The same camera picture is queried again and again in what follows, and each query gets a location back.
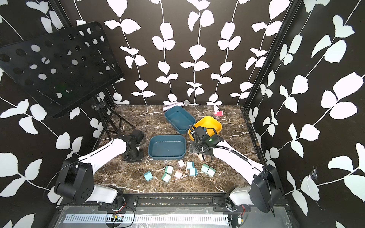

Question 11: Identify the blue plug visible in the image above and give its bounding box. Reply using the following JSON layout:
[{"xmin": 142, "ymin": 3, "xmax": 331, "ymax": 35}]
[
  {"xmin": 189, "ymin": 168, "xmax": 198, "ymax": 176},
  {"xmin": 144, "ymin": 171, "xmax": 154, "ymax": 181},
  {"xmin": 186, "ymin": 161, "xmax": 195, "ymax": 169}
]

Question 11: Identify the yellow storage box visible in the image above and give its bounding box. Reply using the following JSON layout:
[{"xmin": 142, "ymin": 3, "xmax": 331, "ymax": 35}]
[{"xmin": 194, "ymin": 116, "xmax": 222, "ymax": 136}]

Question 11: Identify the teal storage box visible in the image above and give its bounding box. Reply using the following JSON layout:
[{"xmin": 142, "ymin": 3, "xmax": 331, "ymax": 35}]
[
  {"xmin": 148, "ymin": 135, "xmax": 186, "ymax": 160},
  {"xmin": 164, "ymin": 106, "xmax": 196, "ymax": 135}
]

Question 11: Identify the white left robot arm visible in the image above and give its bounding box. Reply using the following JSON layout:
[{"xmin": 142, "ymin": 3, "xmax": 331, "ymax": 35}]
[{"xmin": 54, "ymin": 129, "xmax": 144, "ymax": 207}]

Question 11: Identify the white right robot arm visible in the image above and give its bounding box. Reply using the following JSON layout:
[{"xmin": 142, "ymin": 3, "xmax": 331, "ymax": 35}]
[{"xmin": 189, "ymin": 141, "xmax": 284, "ymax": 213}]

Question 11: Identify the green plug right inner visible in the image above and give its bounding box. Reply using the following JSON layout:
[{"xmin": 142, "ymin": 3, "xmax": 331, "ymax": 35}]
[{"xmin": 201, "ymin": 164, "xmax": 210, "ymax": 174}]

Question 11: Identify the green plug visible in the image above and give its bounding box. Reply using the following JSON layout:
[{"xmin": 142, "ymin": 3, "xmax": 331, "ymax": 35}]
[
  {"xmin": 206, "ymin": 167, "xmax": 216, "ymax": 177},
  {"xmin": 164, "ymin": 166, "xmax": 174, "ymax": 174},
  {"xmin": 201, "ymin": 164, "xmax": 210, "ymax": 174},
  {"xmin": 162, "ymin": 173, "xmax": 171, "ymax": 183}
]

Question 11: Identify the green plug right outer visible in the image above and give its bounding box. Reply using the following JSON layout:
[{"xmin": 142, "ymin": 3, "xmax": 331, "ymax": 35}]
[{"xmin": 206, "ymin": 167, "xmax": 216, "ymax": 177}]

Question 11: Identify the green plug upper left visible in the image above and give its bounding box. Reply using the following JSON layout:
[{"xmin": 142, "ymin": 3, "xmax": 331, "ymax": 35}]
[{"xmin": 164, "ymin": 166, "xmax": 174, "ymax": 174}]

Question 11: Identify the small pink red toy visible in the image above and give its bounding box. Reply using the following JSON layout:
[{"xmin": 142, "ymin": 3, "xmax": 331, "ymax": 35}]
[{"xmin": 214, "ymin": 111, "xmax": 223, "ymax": 116}]

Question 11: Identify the black tripod stand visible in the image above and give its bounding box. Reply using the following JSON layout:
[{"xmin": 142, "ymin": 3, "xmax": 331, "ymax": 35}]
[{"xmin": 91, "ymin": 101, "xmax": 136, "ymax": 141}]

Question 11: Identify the green plug lower left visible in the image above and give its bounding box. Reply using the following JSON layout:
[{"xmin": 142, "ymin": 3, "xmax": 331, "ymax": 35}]
[{"xmin": 162, "ymin": 173, "xmax": 171, "ymax": 183}]

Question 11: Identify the pink glitter microphone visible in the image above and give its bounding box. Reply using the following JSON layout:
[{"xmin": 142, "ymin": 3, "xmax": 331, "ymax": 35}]
[{"xmin": 163, "ymin": 100, "xmax": 190, "ymax": 112}]

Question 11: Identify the black perforated music stand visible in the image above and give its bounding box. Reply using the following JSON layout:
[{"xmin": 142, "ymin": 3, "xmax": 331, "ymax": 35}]
[{"xmin": 1, "ymin": 22, "xmax": 124, "ymax": 118}]

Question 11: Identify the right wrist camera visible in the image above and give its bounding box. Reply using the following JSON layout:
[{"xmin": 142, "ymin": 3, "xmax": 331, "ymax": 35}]
[{"xmin": 191, "ymin": 126, "xmax": 224, "ymax": 146}]

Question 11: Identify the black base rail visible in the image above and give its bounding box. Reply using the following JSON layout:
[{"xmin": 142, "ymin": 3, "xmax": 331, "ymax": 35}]
[{"xmin": 98, "ymin": 193, "xmax": 289, "ymax": 213}]

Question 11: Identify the white slotted cable duct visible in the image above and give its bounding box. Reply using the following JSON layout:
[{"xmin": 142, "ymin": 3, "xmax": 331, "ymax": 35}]
[{"xmin": 61, "ymin": 214, "xmax": 229, "ymax": 226}]

